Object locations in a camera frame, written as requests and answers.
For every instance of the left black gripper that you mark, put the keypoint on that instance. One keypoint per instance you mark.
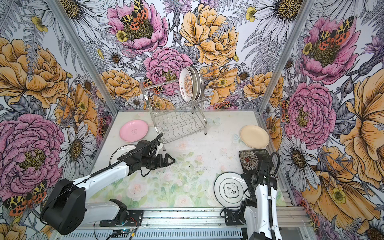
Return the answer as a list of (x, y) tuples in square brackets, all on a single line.
[(160, 163)]

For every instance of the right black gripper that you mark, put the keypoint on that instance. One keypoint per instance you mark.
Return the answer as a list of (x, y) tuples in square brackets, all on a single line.
[(248, 176)]

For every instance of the white plate orange sunburst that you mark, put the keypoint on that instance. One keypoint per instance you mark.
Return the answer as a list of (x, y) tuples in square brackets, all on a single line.
[(186, 84)]

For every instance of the white plate green red rim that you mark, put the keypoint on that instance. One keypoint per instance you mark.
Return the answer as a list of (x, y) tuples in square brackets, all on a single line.
[(201, 81)]

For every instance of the cream plate floral pattern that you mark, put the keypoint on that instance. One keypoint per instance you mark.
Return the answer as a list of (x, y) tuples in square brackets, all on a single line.
[(197, 81)]

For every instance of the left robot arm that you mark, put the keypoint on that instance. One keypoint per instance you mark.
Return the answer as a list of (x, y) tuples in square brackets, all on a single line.
[(68, 205)]

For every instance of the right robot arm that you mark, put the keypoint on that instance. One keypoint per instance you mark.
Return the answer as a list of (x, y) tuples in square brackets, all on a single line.
[(260, 210)]

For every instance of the chrome two-tier dish rack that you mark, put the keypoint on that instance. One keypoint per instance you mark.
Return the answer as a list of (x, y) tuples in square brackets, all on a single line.
[(172, 117)]

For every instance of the dark square floral plate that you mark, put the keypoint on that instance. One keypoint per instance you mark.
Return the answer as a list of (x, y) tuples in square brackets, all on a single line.
[(250, 159)]

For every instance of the white plate red characters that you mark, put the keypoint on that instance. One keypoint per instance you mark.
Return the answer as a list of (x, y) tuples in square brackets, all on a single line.
[(121, 152)]

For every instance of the pink round plate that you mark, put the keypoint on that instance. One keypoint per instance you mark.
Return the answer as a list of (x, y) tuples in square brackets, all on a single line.
[(133, 131)]

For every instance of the white plate black emblem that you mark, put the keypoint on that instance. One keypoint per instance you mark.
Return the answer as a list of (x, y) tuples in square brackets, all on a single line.
[(229, 189)]

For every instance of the beige round plate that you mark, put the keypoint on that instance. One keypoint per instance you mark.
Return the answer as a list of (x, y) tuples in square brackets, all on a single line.
[(254, 136)]

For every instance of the green circuit board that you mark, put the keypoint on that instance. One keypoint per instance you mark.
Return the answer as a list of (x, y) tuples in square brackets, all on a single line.
[(123, 234)]

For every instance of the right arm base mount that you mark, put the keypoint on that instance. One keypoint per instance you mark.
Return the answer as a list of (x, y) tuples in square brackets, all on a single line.
[(233, 218)]

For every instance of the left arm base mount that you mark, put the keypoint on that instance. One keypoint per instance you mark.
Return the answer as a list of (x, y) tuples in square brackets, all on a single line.
[(129, 218)]

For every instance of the aluminium front rail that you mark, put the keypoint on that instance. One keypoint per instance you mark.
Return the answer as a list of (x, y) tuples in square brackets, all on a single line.
[(194, 224)]

